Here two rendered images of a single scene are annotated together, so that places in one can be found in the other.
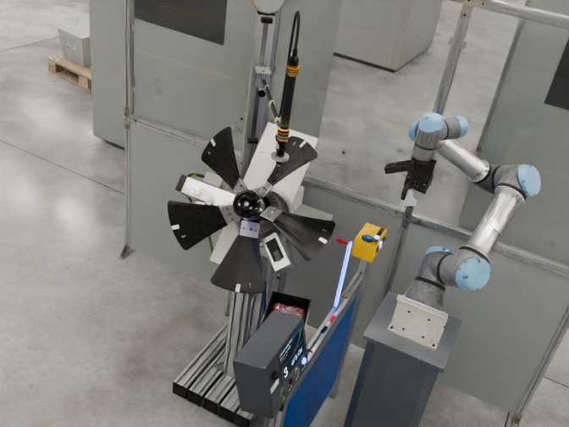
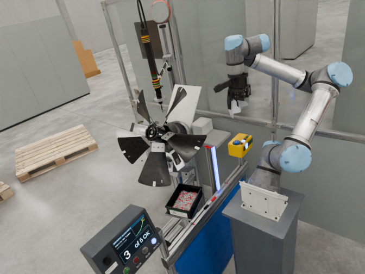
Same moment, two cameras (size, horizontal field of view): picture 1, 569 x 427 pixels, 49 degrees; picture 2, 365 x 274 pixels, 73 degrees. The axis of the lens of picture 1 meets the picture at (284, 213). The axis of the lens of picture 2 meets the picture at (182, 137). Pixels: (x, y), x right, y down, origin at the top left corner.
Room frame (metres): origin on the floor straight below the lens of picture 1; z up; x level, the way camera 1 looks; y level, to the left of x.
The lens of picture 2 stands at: (0.86, -0.59, 1.97)
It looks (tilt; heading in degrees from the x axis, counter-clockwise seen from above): 30 degrees down; 23
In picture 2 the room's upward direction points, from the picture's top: 11 degrees counter-clockwise
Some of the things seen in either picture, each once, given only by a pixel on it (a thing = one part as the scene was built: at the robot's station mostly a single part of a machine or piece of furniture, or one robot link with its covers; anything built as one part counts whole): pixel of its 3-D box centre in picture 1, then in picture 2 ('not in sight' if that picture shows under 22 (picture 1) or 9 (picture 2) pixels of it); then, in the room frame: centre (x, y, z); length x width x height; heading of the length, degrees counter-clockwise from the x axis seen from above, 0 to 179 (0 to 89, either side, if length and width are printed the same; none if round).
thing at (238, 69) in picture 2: (423, 151); (235, 68); (1.96, -0.44, 1.65); 0.08 x 0.08 x 0.05
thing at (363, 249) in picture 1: (368, 243); (240, 145); (2.29, -0.39, 1.02); 0.16 x 0.10 x 0.11; 159
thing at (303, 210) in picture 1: (291, 215); (206, 136); (2.70, -0.04, 0.85); 0.36 x 0.24 x 0.03; 69
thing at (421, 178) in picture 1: (419, 173); (238, 86); (1.95, -0.45, 1.57); 0.09 x 0.08 x 0.12; 69
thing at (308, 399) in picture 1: (313, 390); (218, 243); (1.92, -0.25, 0.45); 0.82 x 0.02 x 0.66; 159
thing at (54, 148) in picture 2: not in sight; (55, 149); (3.50, 2.89, 0.07); 1.20 x 1.00 x 0.15; 140
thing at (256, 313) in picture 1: (262, 276); (195, 173); (2.50, 0.06, 0.58); 0.09 x 0.05 x 1.15; 69
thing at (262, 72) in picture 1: (262, 76); (168, 60); (2.75, 0.20, 1.53); 0.10 x 0.07 x 0.09; 14
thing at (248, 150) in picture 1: (245, 185); (182, 123); (2.84, 0.22, 0.90); 0.08 x 0.06 x 1.80; 104
